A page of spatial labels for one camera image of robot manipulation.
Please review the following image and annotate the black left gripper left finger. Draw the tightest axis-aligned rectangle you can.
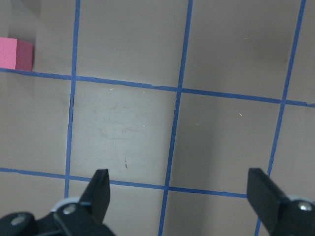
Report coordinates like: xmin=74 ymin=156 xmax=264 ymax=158
xmin=78 ymin=169 xmax=110 ymax=224

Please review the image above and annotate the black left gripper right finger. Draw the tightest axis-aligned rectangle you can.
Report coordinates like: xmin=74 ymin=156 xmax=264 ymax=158
xmin=247 ymin=168 xmax=290 ymax=231

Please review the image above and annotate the brown paper mat blue grid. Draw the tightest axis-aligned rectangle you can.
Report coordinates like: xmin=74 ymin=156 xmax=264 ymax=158
xmin=0 ymin=0 xmax=315 ymax=236

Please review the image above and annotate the pink foam block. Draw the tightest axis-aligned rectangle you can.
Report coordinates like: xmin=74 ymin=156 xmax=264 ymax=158
xmin=0 ymin=37 xmax=33 ymax=71

